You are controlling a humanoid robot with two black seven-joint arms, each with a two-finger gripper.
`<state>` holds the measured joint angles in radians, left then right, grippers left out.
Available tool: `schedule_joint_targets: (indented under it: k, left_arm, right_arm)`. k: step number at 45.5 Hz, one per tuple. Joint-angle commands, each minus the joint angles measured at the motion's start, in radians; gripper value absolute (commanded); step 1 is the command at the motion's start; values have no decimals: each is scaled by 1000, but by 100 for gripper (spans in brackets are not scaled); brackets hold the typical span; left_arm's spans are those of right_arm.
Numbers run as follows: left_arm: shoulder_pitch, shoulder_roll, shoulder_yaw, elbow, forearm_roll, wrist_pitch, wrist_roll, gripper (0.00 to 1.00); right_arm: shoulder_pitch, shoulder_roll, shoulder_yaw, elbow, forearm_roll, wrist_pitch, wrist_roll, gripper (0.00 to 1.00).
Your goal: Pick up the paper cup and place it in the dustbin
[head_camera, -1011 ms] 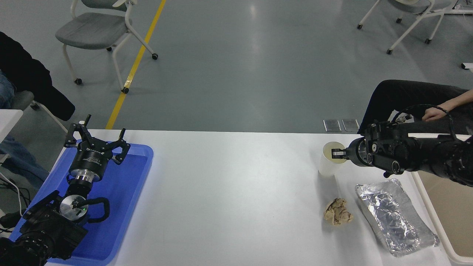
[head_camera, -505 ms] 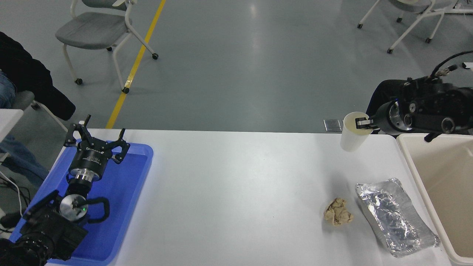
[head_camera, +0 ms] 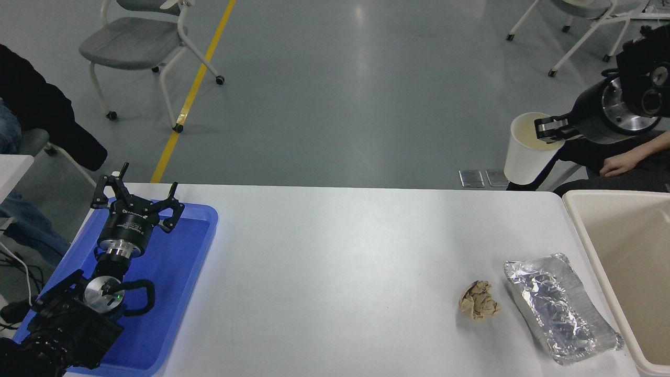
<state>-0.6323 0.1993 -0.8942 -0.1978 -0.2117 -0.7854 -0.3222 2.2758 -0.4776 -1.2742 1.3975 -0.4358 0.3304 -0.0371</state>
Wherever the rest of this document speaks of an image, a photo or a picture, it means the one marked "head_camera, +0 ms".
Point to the grey chair with white frame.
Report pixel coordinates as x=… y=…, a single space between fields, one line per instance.
x=131 y=44

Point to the black floor device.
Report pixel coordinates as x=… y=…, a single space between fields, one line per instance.
x=15 y=310

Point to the person's forearm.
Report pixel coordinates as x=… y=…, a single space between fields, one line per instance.
x=654 y=146

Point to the white frame wheeled chair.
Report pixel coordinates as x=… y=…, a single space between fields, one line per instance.
x=581 y=15

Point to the grey seat office chair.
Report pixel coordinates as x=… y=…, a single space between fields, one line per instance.
x=34 y=141

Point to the large pale bin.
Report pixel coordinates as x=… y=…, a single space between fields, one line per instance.
x=638 y=251

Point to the person's hand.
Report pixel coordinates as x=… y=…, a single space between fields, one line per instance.
x=617 y=166

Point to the small white table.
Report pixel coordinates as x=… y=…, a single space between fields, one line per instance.
x=13 y=170

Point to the blue plastic tray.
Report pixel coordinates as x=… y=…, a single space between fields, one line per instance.
x=167 y=283

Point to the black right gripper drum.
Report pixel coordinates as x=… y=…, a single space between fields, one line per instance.
x=589 y=120

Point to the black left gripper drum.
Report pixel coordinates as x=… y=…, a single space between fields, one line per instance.
x=128 y=222

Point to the silver floor socket plate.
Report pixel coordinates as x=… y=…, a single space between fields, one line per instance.
x=471 y=178
x=496 y=178

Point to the white paper cup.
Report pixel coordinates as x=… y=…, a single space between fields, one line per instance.
x=523 y=159

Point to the crumpled tan paper ball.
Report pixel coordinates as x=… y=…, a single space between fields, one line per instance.
x=479 y=301

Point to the crumpled foil tray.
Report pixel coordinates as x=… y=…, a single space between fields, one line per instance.
x=557 y=309

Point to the person in black jacket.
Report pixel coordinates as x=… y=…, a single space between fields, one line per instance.
x=47 y=115

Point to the person in black trousers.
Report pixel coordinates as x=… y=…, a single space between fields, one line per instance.
x=581 y=157

